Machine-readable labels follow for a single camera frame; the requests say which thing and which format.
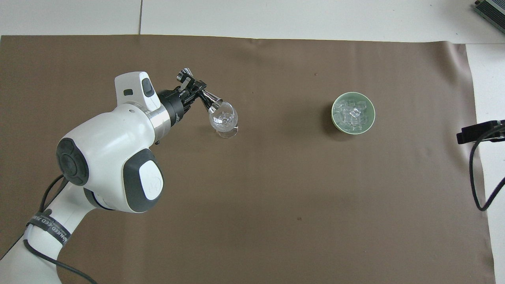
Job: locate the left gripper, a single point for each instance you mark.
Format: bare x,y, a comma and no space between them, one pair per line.
173,105

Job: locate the silver double jigger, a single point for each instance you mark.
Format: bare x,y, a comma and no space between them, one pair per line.
213,101

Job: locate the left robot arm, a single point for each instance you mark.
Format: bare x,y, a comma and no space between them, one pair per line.
110,138

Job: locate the clear wine glass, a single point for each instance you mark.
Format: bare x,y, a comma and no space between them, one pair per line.
225,120

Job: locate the clear ice cube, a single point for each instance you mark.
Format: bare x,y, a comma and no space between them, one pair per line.
346,123
342,106
361,105
354,113

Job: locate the green bowl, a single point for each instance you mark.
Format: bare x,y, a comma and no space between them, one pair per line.
336,123

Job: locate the dark grey device box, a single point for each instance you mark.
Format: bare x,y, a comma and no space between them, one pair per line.
492,8

